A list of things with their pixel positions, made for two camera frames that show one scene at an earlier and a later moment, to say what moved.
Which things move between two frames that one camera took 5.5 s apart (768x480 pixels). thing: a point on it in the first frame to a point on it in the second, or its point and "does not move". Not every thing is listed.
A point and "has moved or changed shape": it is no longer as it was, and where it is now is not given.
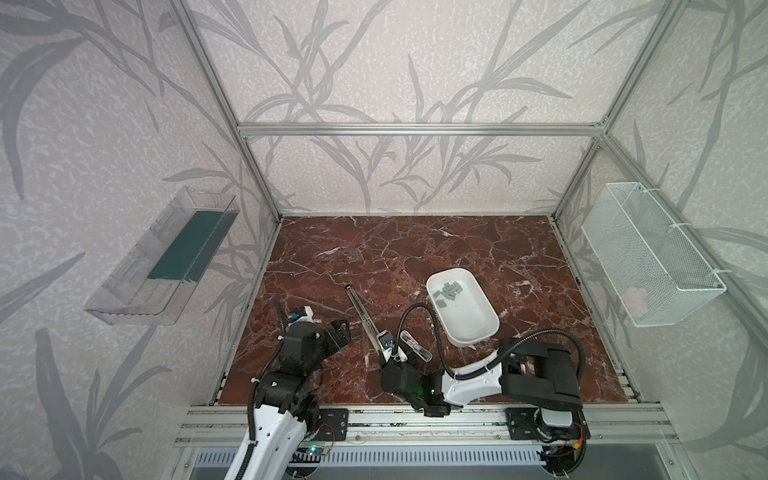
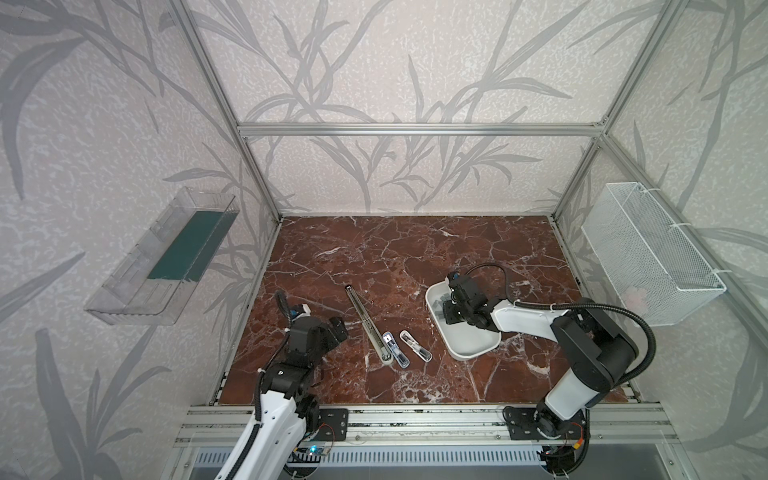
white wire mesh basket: (656, 274) does not move
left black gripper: (335, 333) does not move
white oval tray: (465, 313) has moved or changed shape
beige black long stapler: (366, 322) does not move
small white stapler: (421, 351) does not move
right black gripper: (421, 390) to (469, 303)
